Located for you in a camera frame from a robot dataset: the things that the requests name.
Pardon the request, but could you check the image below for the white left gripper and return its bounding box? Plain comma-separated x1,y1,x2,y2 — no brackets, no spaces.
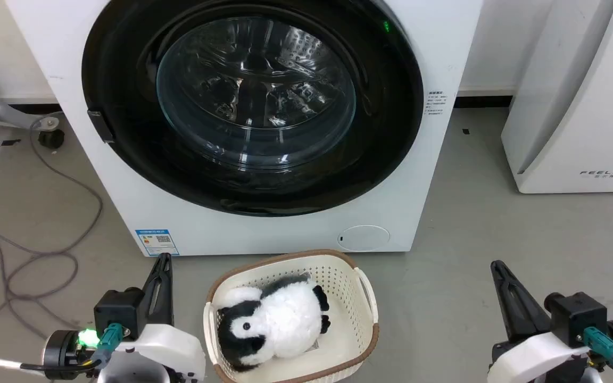
43,253,207,383

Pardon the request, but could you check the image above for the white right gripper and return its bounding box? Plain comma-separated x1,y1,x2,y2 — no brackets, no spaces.
487,260,613,383

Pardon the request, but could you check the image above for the white front-load washing machine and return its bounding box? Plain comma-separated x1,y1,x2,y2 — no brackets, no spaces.
4,0,484,257

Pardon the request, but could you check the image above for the black round glass washer door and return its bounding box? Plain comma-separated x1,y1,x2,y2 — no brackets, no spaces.
81,0,425,218

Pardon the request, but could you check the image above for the blue energy label sticker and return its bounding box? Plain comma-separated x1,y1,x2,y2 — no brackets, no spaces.
135,228,180,257

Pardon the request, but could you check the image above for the black and white plush penguin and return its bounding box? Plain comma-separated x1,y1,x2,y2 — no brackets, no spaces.
216,274,332,372

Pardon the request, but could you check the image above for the round white filter cover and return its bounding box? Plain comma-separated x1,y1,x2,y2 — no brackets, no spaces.
337,224,391,252

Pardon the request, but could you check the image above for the cream perforated laundry basket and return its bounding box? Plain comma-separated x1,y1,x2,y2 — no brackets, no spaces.
203,249,380,383

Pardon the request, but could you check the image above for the black caster wheel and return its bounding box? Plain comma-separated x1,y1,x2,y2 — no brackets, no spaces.
38,129,65,150

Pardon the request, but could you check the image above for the white Feelbird appliance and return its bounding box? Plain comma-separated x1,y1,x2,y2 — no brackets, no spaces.
501,0,613,194

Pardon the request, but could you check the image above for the small white warning label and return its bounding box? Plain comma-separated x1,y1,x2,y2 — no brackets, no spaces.
426,90,449,116

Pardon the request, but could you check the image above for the left gripper cable teal plug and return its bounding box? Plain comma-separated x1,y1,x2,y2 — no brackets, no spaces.
0,322,125,374

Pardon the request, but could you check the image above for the gripper cable teal plug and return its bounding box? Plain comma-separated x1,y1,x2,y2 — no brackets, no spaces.
583,327,613,383
0,322,125,374

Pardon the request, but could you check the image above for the right gripper cable teal plug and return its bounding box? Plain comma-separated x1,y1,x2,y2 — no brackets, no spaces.
583,327,613,383

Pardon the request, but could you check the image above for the grey floor cable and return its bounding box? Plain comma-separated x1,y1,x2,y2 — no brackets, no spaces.
0,114,104,352

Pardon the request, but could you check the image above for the black door handle latch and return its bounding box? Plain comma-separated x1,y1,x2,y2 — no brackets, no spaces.
87,109,116,144

